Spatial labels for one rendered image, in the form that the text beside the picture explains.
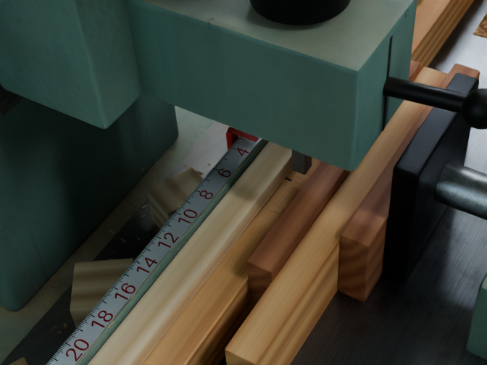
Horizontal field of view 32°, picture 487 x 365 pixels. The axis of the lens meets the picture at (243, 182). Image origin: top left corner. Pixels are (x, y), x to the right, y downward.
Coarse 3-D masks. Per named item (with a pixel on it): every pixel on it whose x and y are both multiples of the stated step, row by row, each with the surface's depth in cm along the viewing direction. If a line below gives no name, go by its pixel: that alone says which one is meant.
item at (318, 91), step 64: (128, 0) 45; (192, 0) 44; (384, 0) 43; (192, 64) 46; (256, 64) 43; (320, 64) 41; (384, 64) 42; (256, 128) 46; (320, 128) 44; (384, 128) 46
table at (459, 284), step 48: (480, 0) 71; (480, 48) 67; (480, 144) 60; (432, 240) 54; (480, 240) 54; (384, 288) 52; (432, 288) 52; (336, 336) 50; (384, 336) 49; (432, 336) 49
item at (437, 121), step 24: (432, 120) 48; (456, 120) 48; (432, 144) 47; (456, 144) 51; (408, 168) 45; (432, 168) 47; (456, 168) 50; (408, 192) 46; (432, 192) 49; (456, 192) 49; (480, 192) 49; (408, 216) 47; (432, 216) 52; (480, 216) 49; (408, 240) 49; (384, 264) 52; (408, 264) 51
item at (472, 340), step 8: (480, 288) 44; (480, 296) 45; (480, 304) 45; (480, 312) 46; (472, 320) 47; (480, 320) 46; (472, 328) 47; (480, 328) 46; (472, 336) 47; (480, 336) 47; (472, 344) 48; (480, 344) 47; (472, 352) 48; (480, 352) 48
